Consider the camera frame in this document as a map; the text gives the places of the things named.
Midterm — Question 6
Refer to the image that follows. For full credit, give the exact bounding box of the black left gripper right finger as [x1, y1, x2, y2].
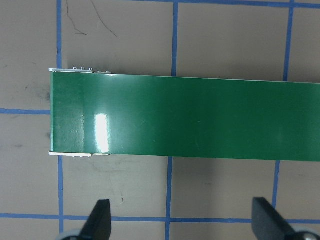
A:
[251, 197, 296, 240]

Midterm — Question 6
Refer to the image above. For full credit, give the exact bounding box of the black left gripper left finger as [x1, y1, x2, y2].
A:
[77, 199, 112, 240]

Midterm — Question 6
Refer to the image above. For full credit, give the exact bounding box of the green conveyor belt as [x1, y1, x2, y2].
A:
[50, 68, 320, 162]

